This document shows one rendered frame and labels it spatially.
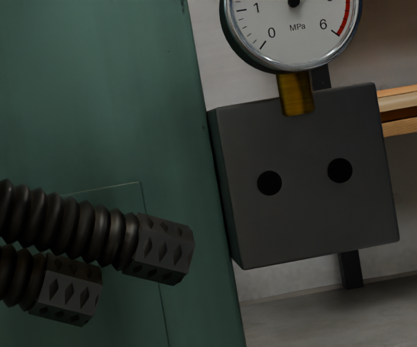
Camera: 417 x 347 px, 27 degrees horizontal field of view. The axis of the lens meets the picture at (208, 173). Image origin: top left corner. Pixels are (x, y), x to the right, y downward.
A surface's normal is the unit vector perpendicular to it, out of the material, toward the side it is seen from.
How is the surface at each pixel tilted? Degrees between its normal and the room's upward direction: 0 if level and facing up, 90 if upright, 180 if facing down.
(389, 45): 90
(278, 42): 90
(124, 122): 90
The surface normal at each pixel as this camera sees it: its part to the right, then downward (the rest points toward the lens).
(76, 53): 0.10, 0.04
